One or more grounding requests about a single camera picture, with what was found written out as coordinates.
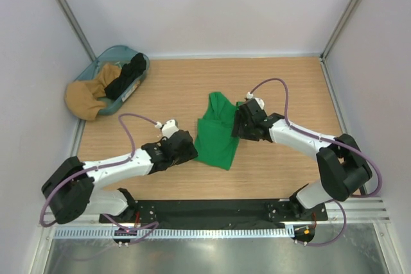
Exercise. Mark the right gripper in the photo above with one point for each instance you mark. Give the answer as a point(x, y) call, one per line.
point(237, 129)

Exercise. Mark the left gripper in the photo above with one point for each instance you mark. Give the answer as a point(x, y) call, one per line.
point(190, 153)

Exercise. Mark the green tank top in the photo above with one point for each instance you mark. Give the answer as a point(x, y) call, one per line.
point(214, 142)

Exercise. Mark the black tank top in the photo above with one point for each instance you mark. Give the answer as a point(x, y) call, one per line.
point(129, 73)

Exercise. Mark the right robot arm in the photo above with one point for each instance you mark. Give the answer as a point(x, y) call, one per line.
point(342, 170)

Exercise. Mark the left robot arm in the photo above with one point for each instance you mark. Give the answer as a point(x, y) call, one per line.
point(77, 187)

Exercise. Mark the tan tank top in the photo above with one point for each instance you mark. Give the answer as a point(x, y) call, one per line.
point(82, 97)

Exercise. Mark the blue plastic basket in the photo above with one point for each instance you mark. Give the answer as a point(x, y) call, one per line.
point(118, 55)

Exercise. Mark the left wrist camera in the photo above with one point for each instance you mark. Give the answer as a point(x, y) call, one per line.
point(168, 128)

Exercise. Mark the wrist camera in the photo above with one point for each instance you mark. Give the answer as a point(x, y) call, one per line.
point(259, 101)
point(168, 128)

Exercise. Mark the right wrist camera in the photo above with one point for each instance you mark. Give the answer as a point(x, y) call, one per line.
point(259, 101)

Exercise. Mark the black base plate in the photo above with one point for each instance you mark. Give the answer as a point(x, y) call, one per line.
point(217, 214)

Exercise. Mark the white slotted cable duct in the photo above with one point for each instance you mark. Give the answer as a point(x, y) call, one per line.
point(112, 232)

